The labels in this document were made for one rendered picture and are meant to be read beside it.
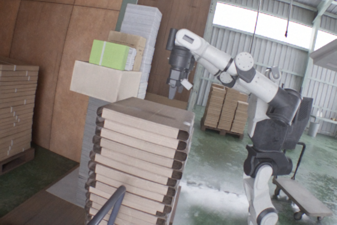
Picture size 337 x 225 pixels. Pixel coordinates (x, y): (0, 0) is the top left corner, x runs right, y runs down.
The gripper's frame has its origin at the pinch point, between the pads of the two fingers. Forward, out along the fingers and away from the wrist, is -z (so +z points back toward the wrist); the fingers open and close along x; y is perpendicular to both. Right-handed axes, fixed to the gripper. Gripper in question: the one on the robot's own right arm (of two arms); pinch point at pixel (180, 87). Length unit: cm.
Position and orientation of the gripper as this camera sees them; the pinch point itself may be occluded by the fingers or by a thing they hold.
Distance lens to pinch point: 127.6
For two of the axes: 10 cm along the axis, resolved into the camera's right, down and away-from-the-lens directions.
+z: 2.3, -9.7, -0.8
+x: -1.4, 0.5, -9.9
